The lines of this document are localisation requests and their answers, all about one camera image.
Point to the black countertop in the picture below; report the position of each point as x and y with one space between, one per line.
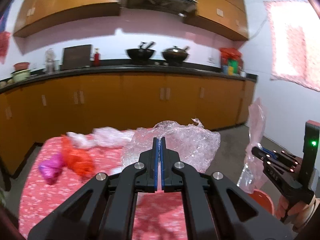
124 66

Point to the person's right hand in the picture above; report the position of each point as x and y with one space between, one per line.
301 212

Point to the hanging red bag on wall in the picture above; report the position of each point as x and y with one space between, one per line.
4 45

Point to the stacked basins on counter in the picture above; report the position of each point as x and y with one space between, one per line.
21 72

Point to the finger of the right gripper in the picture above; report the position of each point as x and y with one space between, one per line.
282 158
264 155

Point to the brown upper cabinets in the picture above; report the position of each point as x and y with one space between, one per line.
225 17

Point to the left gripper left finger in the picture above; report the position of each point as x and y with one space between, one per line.
104 208

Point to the magenta plastic bag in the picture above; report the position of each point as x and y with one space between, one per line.
51 169

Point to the red trash basket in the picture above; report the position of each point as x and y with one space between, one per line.
263 199

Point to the red plastic bag far left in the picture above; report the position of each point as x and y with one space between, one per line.
76 159

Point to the red floral tablecloth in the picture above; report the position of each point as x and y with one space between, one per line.
158 215

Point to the dark cutting board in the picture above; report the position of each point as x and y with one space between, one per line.
76 57

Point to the red bottle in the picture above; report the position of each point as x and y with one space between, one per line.
96 61

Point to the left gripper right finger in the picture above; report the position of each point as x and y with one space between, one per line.
214 207

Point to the red bag with containers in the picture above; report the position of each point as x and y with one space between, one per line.
230 61

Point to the clear bubble wrap sheet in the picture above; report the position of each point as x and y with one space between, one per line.
195 145

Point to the brown lower kitchen cabinets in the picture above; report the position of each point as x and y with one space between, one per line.
37 111

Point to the pink floral window curtain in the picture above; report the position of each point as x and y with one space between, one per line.
294 27

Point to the clear bagged jar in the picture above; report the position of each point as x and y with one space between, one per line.
49 60

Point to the black wok with lid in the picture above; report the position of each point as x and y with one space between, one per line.
175 54

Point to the black wok left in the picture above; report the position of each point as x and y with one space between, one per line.
142 53

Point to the white green printed plastic bag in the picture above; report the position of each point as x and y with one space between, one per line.
107 137

